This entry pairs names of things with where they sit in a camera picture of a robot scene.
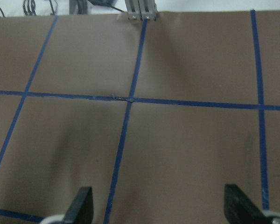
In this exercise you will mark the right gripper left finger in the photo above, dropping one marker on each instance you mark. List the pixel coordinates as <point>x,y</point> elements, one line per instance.
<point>81,210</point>

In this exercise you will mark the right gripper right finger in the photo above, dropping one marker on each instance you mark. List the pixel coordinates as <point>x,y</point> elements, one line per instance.
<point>240,209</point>

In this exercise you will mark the aluminium frame post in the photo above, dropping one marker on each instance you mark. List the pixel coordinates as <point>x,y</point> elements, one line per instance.
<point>141,10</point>

